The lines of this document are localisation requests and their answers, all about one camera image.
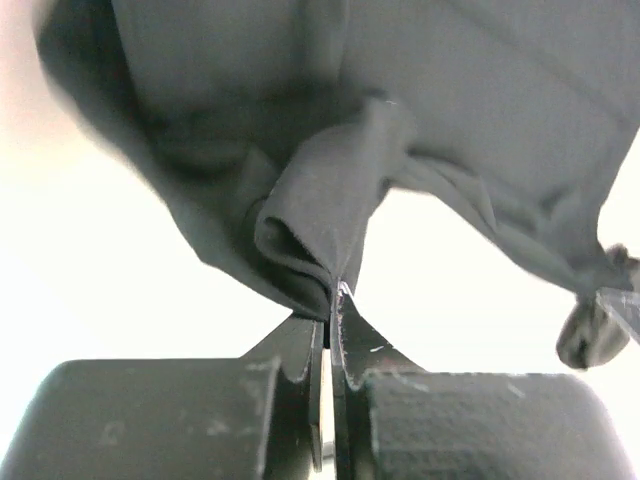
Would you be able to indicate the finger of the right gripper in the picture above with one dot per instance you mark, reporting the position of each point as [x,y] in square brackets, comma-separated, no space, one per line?
[623,307]

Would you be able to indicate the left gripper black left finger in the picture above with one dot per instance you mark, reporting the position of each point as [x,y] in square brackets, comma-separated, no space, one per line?
[252,417]

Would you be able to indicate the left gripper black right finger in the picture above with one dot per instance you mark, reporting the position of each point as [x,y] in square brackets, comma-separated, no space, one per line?
[395,420]

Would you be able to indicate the black t-shirt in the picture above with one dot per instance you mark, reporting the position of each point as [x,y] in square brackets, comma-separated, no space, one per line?
[272,130]

